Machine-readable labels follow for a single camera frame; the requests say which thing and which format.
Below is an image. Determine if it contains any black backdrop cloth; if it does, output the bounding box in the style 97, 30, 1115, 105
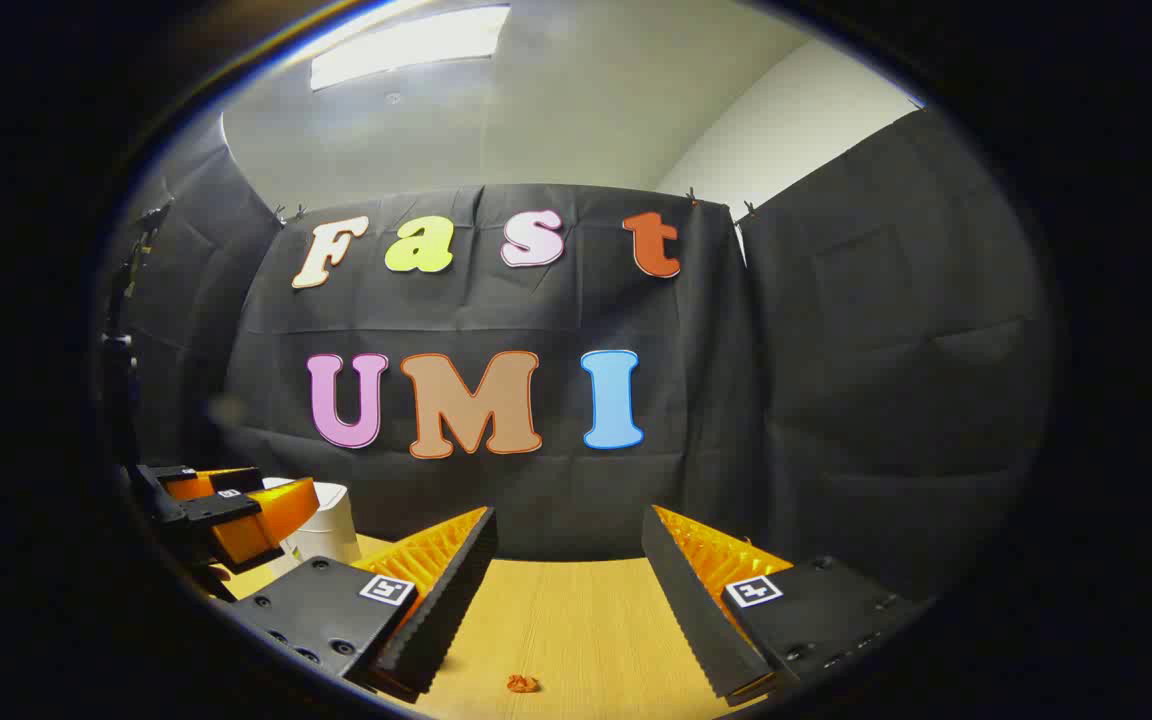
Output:
101, 105, 1055, 601

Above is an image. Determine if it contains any wooden desktop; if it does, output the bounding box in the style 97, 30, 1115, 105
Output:
201, 533, 777, 720

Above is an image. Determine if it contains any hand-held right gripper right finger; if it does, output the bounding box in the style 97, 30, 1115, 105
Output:
641, 505, 937, 708

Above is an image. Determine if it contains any white desktop garbage bin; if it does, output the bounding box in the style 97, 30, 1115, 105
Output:
261, 478, 363, 567

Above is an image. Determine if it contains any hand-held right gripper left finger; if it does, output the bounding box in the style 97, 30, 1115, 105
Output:
226, 506, 498, 701

